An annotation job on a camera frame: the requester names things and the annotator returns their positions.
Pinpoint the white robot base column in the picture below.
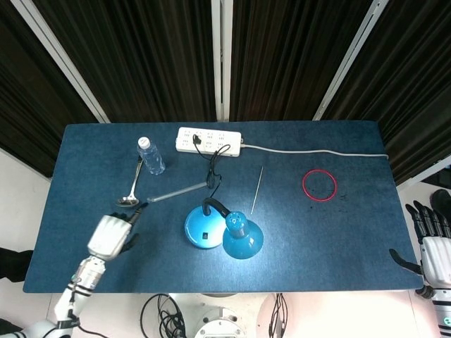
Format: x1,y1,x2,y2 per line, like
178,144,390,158
193,292,244,338

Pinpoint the stainless steel ladle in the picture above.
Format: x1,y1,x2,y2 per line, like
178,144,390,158
116,157,144,208

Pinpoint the clear glass tube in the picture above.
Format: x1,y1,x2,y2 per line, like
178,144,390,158
147,180,209,204

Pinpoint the dark brown curtain panel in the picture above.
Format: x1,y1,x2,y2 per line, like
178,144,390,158
31,0,218,123
322,0,451,186
229,0,374,122
0,0,101,179

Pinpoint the red plastic ring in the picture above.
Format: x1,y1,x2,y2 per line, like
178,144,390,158
302,169,338,203

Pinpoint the white power strip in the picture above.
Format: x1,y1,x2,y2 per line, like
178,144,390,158
175,127,244,158

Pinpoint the blue desk lamp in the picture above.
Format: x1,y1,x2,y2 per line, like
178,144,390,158
184,197,265,261

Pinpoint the black power cord with plug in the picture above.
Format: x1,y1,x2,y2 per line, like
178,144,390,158
192,133,232,208

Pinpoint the white power strip cable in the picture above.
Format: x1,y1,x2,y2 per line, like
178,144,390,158
241,143,390,159

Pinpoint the blue table cloth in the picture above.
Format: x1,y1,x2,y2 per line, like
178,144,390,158
23,120,424,294

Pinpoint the thin white stick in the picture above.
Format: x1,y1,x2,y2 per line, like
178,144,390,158
250,166,264,215

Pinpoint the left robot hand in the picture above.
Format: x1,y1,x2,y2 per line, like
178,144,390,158
87,202,149,262

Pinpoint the white partition frame post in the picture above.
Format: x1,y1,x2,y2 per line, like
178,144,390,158
10,0,111,124
312,0,390,122
211,0,234,123

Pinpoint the black cable bundle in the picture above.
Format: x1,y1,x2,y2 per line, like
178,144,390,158
140,293,191,338
268,292,290,338

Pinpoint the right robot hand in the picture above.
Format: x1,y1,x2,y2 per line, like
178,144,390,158
388,199,451,288

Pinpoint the clear plastic water bottle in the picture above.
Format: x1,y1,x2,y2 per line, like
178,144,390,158
137,136,166,175

